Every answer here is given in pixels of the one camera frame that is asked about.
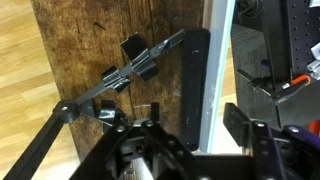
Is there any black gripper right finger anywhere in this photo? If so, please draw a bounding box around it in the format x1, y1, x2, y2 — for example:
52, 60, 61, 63
223, 103, 288, 180

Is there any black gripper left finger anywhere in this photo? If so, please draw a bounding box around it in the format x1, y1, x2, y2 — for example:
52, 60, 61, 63
69, 102, 193, 180

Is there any white glass board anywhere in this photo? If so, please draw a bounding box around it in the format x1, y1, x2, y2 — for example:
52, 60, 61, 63
198, 0, 237, 154

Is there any small dark wooden table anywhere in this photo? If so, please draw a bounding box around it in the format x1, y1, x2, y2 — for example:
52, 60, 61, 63
31, 0, 214, 161

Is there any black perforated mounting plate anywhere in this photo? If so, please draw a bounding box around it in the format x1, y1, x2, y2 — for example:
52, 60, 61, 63
284, 0, 320, 81

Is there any black duct tape strip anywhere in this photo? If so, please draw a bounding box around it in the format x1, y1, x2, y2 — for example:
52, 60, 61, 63
119, 32, 160, 83
99, 99, 118, 126
99, 65, 133, 94

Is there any silver aluminium profile bracket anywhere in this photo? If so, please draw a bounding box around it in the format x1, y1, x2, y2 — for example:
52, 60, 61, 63
306, 43, 320, 81

